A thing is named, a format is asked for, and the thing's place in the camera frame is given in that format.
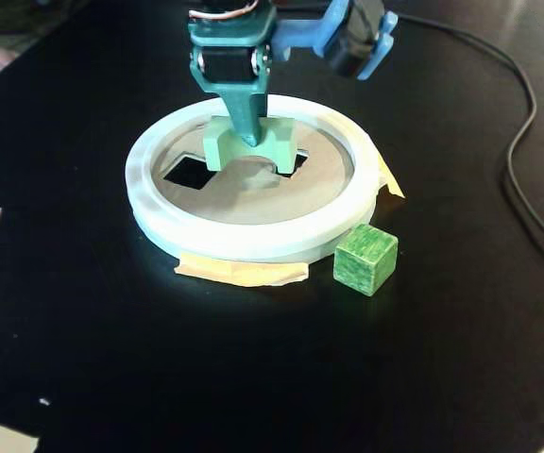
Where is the blue camera mount bracket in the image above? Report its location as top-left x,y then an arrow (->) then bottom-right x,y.
271,0 -> 400,80

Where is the teal moving gripper finger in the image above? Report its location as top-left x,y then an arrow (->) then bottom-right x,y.
255,89 -> 269,143

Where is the teal gripper body black servo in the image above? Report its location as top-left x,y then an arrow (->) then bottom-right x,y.
186,11 -> 278,95

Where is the teal fixed gripper finger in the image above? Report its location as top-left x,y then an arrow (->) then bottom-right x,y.
219,92 -> 259,148

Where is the short tan masking tape strip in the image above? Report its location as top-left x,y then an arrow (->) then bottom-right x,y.
373,150 -> 406,199

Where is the green wooden cube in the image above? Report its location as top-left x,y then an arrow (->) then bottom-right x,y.
332,223 -> 400,297

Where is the mint green U shape block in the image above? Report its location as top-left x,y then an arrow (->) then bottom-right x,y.
202,114 -> 299,175

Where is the black round wrist camera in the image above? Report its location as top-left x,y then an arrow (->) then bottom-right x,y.
326,0 -> 386,76

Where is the long black cable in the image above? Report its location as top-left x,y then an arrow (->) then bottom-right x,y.
394,11 -> 544,260

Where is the white round shape sorter lid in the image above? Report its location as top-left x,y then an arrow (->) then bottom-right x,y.
124,92 -> 382,263

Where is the long tan masking tape strip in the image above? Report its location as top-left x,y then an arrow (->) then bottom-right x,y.
173,252 -> 310,288

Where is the red and white servo wire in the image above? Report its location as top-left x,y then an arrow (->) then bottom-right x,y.
189,0 -> 260,23

